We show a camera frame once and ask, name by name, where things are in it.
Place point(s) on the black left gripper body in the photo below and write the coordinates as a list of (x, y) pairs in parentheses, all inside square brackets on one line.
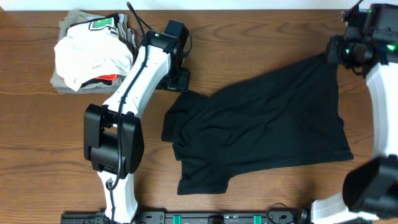
[(177, 79)]

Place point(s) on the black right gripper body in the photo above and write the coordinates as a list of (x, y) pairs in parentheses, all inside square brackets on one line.
[(338, 51)]

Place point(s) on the black t-shirt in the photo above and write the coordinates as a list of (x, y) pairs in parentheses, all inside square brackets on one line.
[(284, 118)]

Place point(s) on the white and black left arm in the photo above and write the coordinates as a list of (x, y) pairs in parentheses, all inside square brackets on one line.
[(113, 138)]

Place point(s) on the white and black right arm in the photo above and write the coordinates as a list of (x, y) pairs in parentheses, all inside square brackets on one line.
[(370, 43)]

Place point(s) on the khaki folded garment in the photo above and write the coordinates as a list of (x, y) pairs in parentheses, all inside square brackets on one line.
[(126, 35)]

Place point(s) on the red and black folded garment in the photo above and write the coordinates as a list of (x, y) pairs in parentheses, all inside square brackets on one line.
[(88, 82)]

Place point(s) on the white folded shirt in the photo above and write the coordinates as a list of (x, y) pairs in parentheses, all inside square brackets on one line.
[(90, 50)]

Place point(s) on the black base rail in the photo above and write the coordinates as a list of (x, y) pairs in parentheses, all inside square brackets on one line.
[(273, 216)]

